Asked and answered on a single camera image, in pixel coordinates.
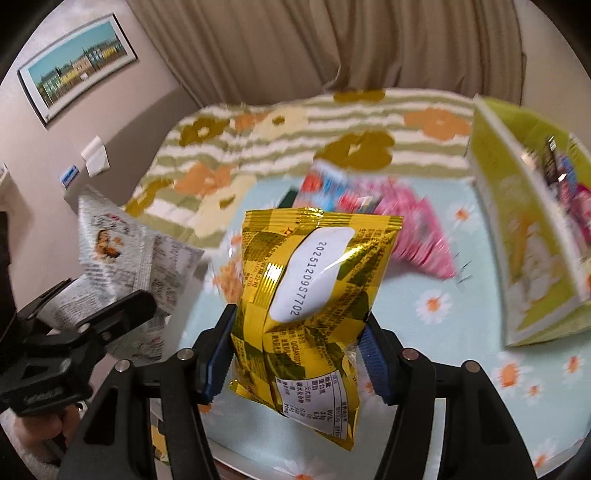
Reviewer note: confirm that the pink and white snack packet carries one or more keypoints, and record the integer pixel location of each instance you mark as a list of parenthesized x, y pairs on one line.
[(577, 201)]

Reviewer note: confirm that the green cardboard box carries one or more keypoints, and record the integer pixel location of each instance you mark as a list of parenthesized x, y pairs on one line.
[(521, 258)]

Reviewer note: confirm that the white wall paper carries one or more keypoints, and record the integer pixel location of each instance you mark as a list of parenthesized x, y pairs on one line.
[(96, 154)]

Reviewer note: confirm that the blue and red snack packet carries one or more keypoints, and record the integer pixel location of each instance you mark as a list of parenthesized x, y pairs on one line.
[(328, 189)]

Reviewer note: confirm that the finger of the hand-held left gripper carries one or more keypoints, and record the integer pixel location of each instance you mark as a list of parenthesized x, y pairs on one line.
[(51, 304), (122, 318)]

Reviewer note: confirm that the gold snack packet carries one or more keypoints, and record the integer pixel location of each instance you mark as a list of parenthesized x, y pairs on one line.
[(309, 323)]

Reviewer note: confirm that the person's left hand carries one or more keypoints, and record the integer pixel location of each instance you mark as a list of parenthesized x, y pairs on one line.
[(44, 427)]

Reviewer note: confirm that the beige curtain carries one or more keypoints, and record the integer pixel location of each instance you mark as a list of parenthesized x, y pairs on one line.
[(323, 41)]

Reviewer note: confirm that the silvery white snack packet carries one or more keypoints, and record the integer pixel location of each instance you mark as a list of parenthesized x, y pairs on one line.
[(120, 249)]

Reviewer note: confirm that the blue and white wall sticker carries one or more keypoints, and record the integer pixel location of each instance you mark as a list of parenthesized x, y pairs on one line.
[(69, 175)]

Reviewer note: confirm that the striped floral blanket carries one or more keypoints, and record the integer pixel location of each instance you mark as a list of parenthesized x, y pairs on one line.
[(277, 138)]

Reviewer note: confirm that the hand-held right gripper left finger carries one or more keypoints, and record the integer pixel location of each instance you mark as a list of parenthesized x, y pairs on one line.
[(216, 364)]

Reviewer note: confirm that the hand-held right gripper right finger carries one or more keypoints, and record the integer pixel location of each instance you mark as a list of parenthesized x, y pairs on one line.
[(376, 364)]

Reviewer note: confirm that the white packet with black label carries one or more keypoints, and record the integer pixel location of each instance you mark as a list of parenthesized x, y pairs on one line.
[(551, 157)]

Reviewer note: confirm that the framed picture of houses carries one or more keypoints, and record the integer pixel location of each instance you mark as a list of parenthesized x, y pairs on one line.
[(76, 67)]

